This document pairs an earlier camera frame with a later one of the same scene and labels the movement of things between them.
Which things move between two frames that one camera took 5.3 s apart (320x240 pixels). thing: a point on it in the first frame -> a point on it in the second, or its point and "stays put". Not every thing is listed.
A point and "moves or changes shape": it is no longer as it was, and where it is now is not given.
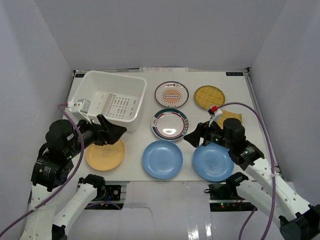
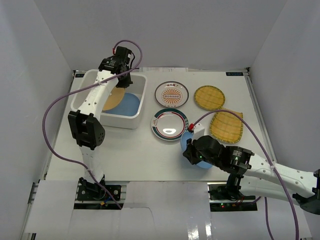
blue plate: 213,162 moves or changes shape
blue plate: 162,159 -> 129,105
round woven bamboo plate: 206,96 stays put
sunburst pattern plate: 171,94 stays put
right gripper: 202,130 -> 189,153
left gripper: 102,131 -> 125,81
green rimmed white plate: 169,124 stays put
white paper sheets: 163,69 stays put
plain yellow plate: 105,158 -> 114,98
